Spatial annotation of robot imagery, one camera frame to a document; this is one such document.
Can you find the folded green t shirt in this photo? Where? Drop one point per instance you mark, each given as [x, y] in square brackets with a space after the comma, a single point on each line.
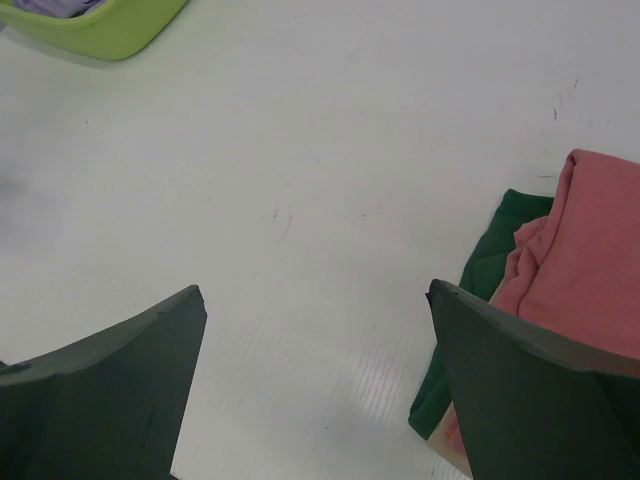
[481, 276]

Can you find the purple t shirt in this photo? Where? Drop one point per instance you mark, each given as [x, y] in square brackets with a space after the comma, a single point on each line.
[62, 9]

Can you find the folded orange t shirt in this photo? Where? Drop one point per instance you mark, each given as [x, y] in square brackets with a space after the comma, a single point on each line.
[451, 429]

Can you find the green plastic basin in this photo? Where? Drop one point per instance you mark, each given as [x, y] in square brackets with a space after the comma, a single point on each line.
[115, 30]

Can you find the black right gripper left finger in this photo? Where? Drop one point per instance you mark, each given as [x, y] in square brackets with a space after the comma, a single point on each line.
[109, 406]

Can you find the folded pink t shirt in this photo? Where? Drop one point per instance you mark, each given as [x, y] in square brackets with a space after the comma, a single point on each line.
[575, 271]

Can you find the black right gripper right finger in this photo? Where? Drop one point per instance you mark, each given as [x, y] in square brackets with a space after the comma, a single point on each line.
[531, 403]

